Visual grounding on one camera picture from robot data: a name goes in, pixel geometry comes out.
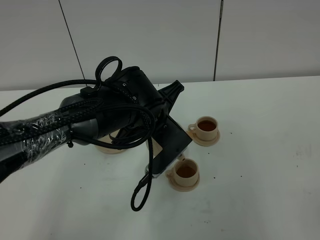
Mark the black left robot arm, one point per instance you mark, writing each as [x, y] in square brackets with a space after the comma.
[127, 103]

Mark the beige far teacup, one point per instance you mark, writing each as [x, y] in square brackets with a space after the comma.
[205, 128]

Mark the beige near cup saucer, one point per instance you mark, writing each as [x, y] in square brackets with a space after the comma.
[180, 188]

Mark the beige teacup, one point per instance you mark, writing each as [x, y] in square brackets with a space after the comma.
[184, 172]
[205, 128]

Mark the beige cup saucer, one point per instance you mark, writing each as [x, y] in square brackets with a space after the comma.
[206, 143]
[180, 188]

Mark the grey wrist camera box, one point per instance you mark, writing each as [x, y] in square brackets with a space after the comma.
[161, 162]

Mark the beige ceramic teapot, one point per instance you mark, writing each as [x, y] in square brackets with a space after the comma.
[156, 148]

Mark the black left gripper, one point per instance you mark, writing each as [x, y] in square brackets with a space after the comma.
[168, 133]

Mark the beige teapot saucer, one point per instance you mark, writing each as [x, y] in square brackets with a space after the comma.
[111, 151]

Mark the beige near teacup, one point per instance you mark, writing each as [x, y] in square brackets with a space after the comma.
[184, 172]

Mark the beige far cup saucer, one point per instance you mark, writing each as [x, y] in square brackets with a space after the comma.
[206, 143]

